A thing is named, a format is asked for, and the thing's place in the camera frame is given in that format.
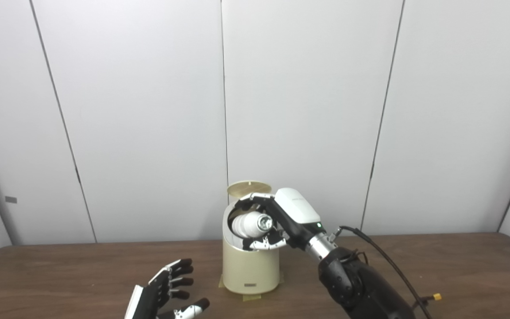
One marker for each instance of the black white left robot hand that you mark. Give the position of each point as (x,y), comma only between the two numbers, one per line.
(148,301)

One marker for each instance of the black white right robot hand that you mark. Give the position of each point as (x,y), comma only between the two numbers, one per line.
(297,212)

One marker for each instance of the small white plastic bottle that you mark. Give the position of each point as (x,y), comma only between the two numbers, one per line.
(246,223)

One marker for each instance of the cream-colored round bin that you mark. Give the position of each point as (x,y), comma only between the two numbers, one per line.
(248,270)

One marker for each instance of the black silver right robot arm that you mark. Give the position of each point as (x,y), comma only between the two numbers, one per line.
(361,288)

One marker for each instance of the small gray wall tag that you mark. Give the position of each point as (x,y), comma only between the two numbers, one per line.
(10,200)

